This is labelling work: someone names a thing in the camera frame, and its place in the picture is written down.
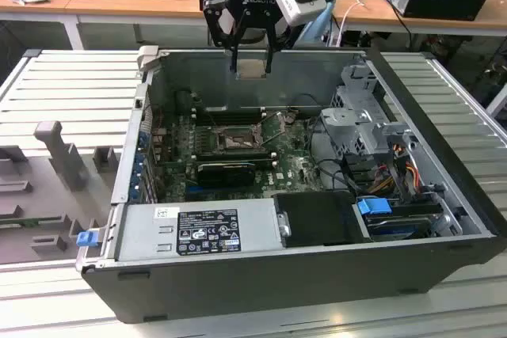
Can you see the small white wrist camera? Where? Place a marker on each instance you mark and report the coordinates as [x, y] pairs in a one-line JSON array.
[[225, 21]]

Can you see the green RAM stick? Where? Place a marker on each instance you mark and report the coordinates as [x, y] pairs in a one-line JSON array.
[[24, 222]]

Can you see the black battery holder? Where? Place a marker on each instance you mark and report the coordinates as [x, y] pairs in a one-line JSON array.
[[291, 117]]

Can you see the expansion slot bracket row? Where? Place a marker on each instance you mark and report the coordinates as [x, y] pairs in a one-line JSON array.
[[138, 168]]

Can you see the grey power supply unit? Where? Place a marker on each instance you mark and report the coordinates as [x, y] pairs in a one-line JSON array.
[[138, 235]]

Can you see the blue case latch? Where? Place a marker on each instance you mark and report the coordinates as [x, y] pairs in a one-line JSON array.
[[87, 239]]

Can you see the black RAM slot bank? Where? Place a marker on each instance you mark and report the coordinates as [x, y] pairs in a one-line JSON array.
[[229, 116], [237, 156]]

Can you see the silver CPU plate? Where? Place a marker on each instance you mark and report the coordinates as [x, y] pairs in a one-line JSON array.
[[250, 69]]

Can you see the grey parts rack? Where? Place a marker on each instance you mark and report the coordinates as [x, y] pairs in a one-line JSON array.
[[51, 203]]

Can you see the green motherboard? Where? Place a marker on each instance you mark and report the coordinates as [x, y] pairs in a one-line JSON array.
[[293, 164]]

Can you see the black open PC case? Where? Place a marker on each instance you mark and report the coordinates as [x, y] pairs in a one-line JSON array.
[[277, 286]]

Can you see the pale blue teach pendant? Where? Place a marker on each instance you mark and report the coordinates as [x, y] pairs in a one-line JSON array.
[[319, 25]]

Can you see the CPU socket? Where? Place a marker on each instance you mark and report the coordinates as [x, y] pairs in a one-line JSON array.
[[235, 142]]

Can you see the white metal frame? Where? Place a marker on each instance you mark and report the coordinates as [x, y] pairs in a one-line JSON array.
[[499, 100]]

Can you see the hard disk in blue carrier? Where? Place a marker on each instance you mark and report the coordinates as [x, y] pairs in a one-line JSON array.
[[372, 209]]

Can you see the black graphics card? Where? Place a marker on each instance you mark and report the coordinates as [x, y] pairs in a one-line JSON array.
[[226, 175]]

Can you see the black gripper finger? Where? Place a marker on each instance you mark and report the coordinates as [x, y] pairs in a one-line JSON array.
[[237, 53], [271, 49]]

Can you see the grey metal drive cage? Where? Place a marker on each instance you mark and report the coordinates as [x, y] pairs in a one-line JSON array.
[[344, 120]]

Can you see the black cylindrical component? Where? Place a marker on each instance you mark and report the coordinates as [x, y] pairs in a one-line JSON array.
[[184, 101]]

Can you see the black plastic shroud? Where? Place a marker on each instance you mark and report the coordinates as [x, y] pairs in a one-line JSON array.
[[317, 219]]

